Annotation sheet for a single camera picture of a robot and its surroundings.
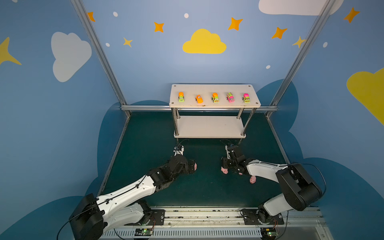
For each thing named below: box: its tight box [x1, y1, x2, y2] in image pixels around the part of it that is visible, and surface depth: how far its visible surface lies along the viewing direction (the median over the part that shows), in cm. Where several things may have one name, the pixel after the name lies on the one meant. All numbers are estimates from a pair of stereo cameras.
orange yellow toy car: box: [195, 94, 204, 104], surface depth 80 cm
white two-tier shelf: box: [169, 84, 262, 139], surface depth 88 cm
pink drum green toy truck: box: [242, 93, 250, 103], surface depth 80 cm
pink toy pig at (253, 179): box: [249, 175, 257, 184], surface depth 88 cm
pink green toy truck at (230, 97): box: [226, 92, 235, 103], surface depth 81 cm
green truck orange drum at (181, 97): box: [178, 91, 185, 103], surface depth 80 cm
